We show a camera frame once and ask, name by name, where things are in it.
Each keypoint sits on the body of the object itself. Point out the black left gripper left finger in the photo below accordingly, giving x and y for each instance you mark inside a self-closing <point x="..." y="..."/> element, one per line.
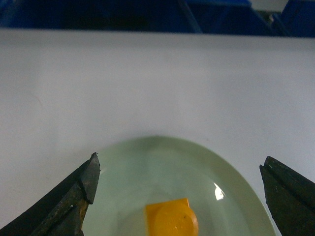
<point x="60" y="212"/>

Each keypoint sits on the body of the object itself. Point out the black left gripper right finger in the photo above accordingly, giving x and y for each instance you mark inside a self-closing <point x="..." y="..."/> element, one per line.
<point x="290" y="198"/>

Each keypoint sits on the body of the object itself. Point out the yellow toy building block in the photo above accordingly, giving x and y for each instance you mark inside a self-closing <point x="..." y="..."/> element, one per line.
<point x="170" y="218"/>

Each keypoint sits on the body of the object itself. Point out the pale green plate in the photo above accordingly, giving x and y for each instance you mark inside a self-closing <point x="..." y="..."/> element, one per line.
<point x="151" y="170"/>

